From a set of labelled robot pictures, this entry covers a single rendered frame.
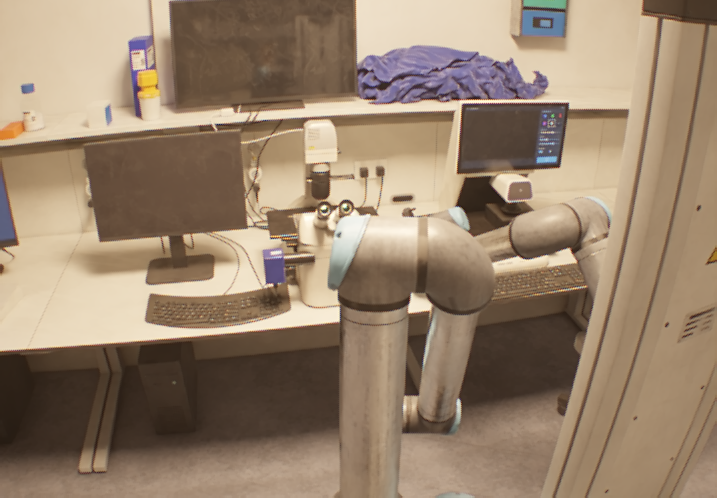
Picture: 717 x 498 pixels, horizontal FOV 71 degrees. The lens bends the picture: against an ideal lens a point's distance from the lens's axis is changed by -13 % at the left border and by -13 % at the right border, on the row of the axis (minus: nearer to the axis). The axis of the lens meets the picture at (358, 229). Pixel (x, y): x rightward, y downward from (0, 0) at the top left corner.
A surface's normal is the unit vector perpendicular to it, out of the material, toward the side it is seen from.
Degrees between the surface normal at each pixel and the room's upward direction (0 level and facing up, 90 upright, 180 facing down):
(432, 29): 90
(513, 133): 93
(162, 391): 90
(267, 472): 0
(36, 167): 90
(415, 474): 0
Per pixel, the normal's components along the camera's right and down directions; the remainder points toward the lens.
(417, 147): 0.21, 0.41
